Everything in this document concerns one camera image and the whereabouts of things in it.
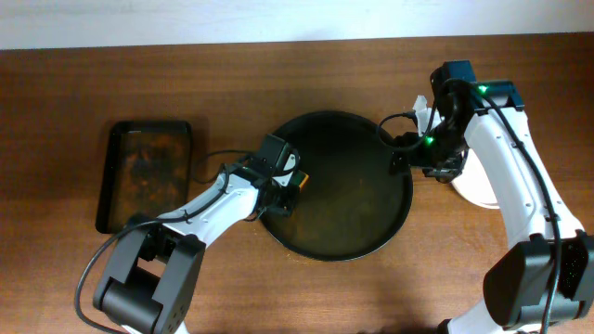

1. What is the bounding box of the pale grey plate bottom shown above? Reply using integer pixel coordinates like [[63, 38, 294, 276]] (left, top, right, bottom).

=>
[[451, 149, 499, 210]]

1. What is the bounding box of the black round tray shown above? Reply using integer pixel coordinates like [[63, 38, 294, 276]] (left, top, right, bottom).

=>
[[261, 110, 413, 262]]

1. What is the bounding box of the orange green sponge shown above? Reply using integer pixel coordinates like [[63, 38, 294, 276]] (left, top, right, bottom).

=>
[[294, 171, 309, 190]]

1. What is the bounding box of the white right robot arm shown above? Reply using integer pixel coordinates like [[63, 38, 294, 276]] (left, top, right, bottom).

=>
[[388, 60, 593, 334]]

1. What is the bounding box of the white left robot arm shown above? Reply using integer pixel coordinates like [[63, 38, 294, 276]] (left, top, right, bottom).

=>
[[73, 135, 301, 333]]

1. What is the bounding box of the black rectangular tray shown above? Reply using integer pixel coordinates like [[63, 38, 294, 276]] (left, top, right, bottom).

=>
[[95, 120, 193, 234]]

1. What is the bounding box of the black right camera cable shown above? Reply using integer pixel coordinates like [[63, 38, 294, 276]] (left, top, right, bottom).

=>
[[375, 78, 465, 154]]

